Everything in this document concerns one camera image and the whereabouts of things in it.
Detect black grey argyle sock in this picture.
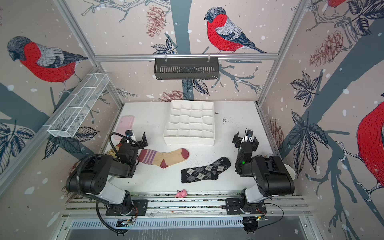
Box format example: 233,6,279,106
181,157,232,184

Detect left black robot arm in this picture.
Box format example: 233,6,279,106
66,130,148,216

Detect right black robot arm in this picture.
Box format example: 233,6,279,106
233,129,295,214

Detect pink rectangular case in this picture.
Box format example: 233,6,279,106
115,116,136,140

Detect beige maroon striped sock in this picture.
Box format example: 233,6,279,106
107,145,190,169

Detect white paper cup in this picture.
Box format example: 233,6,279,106
284,164,296,180

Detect white compartment organizer tray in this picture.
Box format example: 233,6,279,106
163,100,215,146

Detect small pink toy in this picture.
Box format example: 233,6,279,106
175,189,188,198

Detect horizontal aluminium back bar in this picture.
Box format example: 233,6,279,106
94,53,280,63

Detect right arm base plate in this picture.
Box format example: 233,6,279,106
222,198,267,215

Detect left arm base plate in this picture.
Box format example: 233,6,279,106
106,200,148,217

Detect white wire mesh shelf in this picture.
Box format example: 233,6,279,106
48,73,110,138

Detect left black base cable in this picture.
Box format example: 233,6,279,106
95,200,133,235

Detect aluminium front rail frame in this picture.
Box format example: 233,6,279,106
62,193,312,218

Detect black hanging wall basket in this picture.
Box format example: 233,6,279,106
154,58,219,80

